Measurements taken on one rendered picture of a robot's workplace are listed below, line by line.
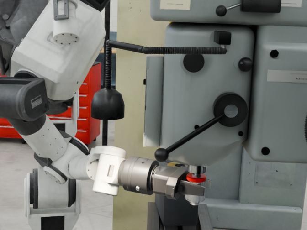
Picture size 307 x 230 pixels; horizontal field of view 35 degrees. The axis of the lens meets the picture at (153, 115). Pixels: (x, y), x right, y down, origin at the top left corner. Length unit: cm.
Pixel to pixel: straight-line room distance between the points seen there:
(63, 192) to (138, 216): 140
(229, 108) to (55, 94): 55
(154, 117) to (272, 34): 32
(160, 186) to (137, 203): 189
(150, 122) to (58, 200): 72
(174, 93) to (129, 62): 182
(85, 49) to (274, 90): 57
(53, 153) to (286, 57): 72
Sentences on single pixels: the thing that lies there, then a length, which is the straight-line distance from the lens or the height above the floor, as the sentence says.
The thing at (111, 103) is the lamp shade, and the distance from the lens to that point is 102.
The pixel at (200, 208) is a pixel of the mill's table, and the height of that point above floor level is 93.
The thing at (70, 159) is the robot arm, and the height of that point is 121.
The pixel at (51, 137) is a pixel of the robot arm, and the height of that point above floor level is 129.
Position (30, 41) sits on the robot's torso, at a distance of 135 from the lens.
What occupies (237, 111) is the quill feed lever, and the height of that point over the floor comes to 146.
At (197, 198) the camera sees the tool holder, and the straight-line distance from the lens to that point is 118.
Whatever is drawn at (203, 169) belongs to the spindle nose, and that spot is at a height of 129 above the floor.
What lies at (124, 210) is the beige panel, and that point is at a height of 44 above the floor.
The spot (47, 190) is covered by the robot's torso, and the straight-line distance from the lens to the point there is 175.
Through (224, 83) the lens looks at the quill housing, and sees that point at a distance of 104.
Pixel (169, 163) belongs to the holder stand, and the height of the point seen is 113.
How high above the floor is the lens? 165
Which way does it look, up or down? 12 degrees down
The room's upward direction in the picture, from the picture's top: 2 degrees clockwise
